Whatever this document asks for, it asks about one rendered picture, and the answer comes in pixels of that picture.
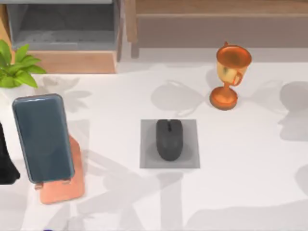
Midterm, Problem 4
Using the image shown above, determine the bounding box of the salmon phone stand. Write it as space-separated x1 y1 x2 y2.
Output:
34 133 86 205

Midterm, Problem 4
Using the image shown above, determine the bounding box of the pale wooden drawer front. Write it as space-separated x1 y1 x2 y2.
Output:
14 50 117 74

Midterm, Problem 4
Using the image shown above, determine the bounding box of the black computer mouse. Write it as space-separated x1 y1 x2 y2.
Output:
155 119 184 161

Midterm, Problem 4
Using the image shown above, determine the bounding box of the dark blue-grey smartphone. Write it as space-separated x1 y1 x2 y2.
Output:
12 93 76 184

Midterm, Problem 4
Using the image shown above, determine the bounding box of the wooden shelf unit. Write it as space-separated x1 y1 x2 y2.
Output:
127 0 308 58

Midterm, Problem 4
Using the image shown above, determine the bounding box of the grey pierced drawer inside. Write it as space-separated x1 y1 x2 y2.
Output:
6 0 120 51

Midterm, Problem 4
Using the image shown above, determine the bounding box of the grey square mouse pad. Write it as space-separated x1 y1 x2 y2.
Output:
140 119 201 169

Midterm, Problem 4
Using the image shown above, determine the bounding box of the bronze gold trophy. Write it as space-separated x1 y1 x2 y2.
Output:
209 41 252 111

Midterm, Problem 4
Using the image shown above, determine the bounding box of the green potted plant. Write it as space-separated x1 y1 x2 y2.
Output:
0 39 47 97

